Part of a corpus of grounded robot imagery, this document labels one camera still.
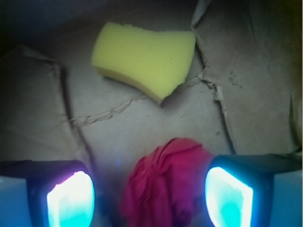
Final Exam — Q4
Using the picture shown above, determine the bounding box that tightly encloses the red paper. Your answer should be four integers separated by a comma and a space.
120, 138, 214, 227

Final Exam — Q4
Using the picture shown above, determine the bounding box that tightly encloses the brown paper bag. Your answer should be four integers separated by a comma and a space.
0, 0, 302, 227

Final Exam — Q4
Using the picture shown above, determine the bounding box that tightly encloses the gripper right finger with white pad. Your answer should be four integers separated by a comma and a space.
205, 154, 303, 227

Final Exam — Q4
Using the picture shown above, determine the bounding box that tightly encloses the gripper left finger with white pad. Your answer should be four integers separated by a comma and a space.
0, 160, 95, 227

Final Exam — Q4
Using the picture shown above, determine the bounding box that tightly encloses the yellow sponge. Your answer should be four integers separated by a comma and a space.
92, 23, 196, 104

